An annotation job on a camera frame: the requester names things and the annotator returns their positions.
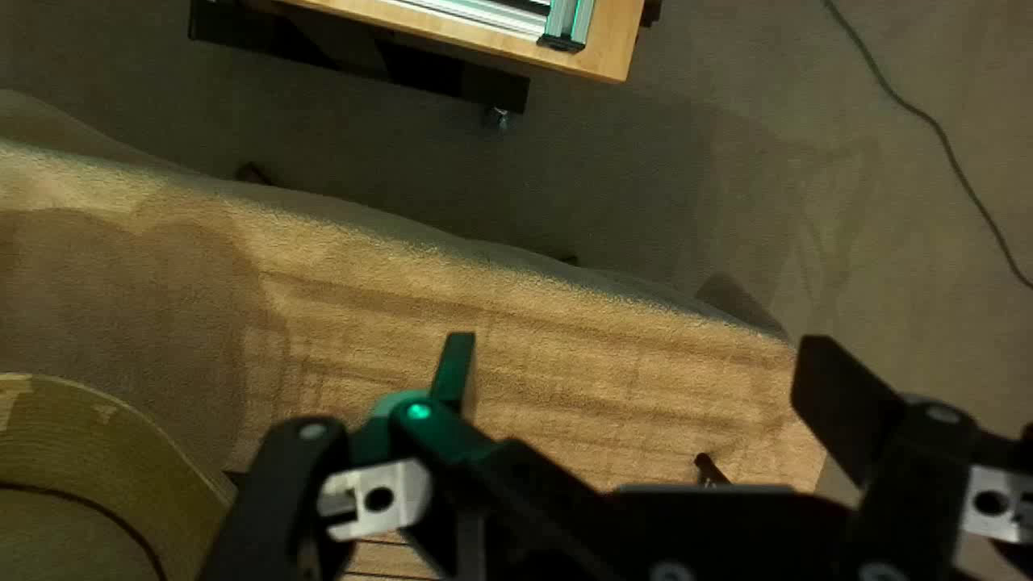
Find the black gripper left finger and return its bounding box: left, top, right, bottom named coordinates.
left=196, top=331, right=621, bottom=581

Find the thin black floor cable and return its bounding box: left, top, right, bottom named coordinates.
left=820, top=0, right=1033, bottom=293

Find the aluminium rail frame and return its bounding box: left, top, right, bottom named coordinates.
left=394, top=0, right=596, bottom=54

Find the beige ribbed towel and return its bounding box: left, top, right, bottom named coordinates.
left=0, top=92, right=832, bottom=581

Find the wooden robot cart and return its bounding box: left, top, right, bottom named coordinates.
left=183, top=0, right=665, bottom=117

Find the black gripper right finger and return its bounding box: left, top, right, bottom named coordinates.
left=786, top=334, right=1033, bottom=581

